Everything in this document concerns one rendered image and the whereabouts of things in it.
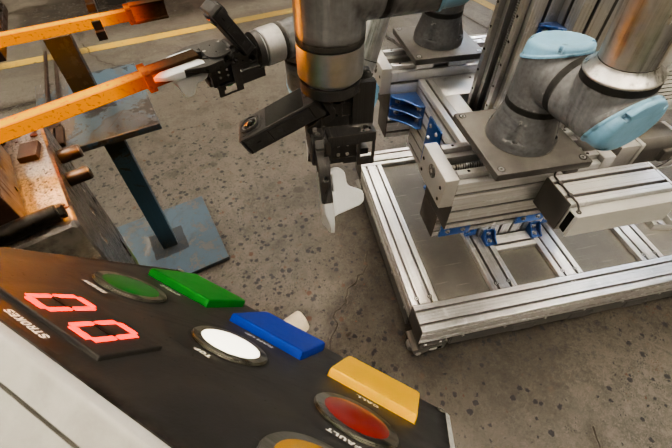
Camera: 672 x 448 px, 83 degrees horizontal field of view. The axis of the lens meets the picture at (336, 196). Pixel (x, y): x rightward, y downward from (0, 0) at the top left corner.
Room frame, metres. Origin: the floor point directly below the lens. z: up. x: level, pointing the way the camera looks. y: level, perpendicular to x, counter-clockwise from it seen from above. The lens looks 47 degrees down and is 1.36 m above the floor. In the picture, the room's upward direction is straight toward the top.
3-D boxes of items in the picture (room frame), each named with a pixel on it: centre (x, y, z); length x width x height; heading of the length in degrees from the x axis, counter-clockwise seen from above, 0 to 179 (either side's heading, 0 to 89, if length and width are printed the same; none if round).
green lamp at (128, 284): (0.15, 0.16, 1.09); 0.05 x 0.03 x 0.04; 37
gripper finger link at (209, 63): (0.65, 0.24, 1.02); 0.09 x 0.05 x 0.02; 130
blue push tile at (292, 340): (0.15, 0.05, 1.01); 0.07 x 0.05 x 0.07; 62
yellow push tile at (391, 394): (0.10, -0.03, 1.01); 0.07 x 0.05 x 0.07; 62
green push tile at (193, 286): (0.19, 0.14, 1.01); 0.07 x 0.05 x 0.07; 62
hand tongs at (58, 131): (1.02, 0.87, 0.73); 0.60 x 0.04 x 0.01; 28
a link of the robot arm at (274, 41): (0.75, 0.14, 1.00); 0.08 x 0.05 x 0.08; 37
